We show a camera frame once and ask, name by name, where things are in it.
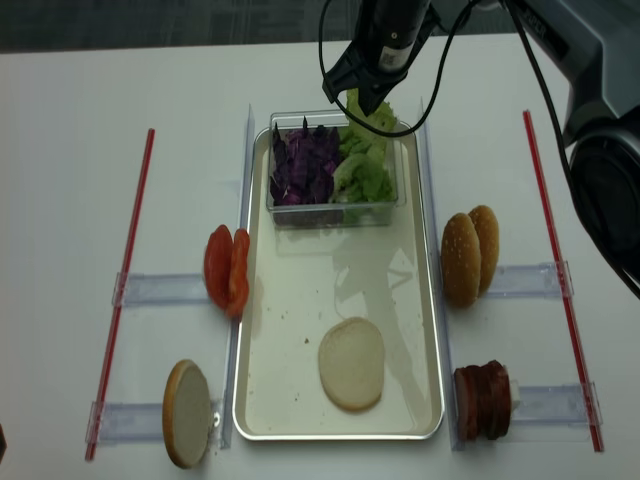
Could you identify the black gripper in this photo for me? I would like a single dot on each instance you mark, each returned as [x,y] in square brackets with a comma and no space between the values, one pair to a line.
[389,35]

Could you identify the green lettuce leaf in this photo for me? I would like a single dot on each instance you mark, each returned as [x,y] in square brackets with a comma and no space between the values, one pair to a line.
[382,119]

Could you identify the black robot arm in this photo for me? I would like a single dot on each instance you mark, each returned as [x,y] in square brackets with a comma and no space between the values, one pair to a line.
[594,44]

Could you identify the green lettuce pile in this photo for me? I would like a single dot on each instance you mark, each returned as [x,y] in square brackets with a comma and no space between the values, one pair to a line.
[358,170]

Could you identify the inner tomato slice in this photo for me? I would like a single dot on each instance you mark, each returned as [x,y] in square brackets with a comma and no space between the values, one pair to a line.
[238,280]

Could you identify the tomato slice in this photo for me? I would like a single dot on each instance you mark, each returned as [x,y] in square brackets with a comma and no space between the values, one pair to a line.
[217,265]
[238,280]

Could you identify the outer tomato slice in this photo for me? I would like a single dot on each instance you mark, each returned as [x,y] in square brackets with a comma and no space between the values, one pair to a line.
[217,265]

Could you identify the meat patty stack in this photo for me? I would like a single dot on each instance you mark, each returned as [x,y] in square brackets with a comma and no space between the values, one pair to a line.
[484,401]

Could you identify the clear plastic container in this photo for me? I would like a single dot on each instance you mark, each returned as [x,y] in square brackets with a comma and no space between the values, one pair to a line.
[330,214]

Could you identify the purple cabbage leaves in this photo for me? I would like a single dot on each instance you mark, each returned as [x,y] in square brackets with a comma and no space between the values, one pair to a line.
[305,161]

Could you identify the rear sesame bun top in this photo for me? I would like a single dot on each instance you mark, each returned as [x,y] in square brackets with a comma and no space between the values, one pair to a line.
[487,229]

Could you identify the sesame bun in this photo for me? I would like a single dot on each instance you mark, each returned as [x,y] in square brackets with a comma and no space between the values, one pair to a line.
[460,261]
[487,229]

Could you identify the front sesame bun top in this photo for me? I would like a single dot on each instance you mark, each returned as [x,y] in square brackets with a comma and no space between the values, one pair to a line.
[460,261]

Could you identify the metal tray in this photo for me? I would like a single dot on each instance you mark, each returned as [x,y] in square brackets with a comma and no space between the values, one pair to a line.
[303,282]

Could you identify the left red rod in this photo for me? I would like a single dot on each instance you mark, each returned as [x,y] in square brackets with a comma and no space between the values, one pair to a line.
[125,268]

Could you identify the red rod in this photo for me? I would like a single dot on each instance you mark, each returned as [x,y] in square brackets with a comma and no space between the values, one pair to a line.
[572,324]
[125,268]

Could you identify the bun bottom on tray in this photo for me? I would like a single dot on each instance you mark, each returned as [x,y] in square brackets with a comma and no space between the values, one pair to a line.
[351,358]

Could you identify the white pusher block right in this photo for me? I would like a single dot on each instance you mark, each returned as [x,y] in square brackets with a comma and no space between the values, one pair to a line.
[514,392]

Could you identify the upright bun bottom half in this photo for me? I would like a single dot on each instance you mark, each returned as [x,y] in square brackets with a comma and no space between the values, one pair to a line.
[186,415]

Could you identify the right red rod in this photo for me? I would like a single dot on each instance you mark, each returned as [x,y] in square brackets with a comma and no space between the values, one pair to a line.
[572,324]

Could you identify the clear rail by buns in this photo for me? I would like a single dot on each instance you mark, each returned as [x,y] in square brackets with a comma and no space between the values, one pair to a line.
[543,280]

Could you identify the clear rail by tomato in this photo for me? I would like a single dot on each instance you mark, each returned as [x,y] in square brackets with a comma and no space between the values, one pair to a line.
[135,289]

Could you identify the clear rail by patties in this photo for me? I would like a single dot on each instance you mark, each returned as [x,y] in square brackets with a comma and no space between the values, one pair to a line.
[567,404]

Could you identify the clear rail by bun half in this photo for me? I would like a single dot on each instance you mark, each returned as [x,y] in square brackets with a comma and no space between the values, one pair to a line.
[115,423]

